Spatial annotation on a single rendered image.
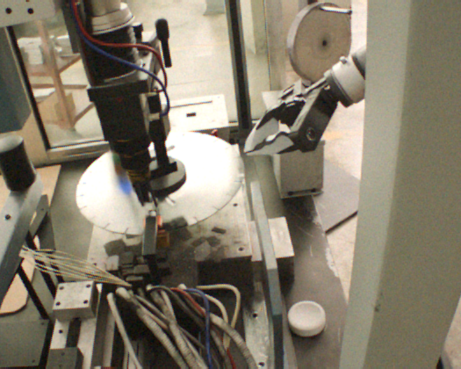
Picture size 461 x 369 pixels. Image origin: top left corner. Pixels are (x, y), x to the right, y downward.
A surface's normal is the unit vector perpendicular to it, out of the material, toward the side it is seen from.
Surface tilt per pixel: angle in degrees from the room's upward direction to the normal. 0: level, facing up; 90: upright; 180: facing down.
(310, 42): 86
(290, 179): 90
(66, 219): 0
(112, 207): 0
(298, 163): 90
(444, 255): 90
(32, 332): 0
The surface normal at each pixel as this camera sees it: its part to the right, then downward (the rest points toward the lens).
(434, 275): 0.06, 0.58
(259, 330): -0.11, -0.80
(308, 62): 0.54, 0.38
